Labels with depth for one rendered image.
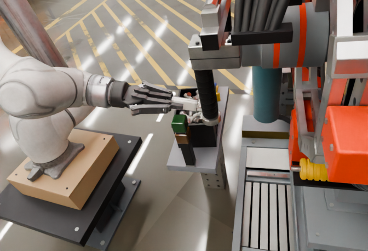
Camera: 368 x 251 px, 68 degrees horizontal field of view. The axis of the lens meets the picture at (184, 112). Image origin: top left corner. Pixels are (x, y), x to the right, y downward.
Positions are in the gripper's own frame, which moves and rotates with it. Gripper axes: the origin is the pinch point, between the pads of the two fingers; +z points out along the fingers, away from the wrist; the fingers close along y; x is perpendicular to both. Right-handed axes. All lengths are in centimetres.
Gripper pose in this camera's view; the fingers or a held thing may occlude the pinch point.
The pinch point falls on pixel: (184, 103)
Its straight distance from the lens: 75.3
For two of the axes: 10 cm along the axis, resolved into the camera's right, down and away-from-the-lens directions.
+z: 9.9, 1.5, -0.5
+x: -0.8, 7.1, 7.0
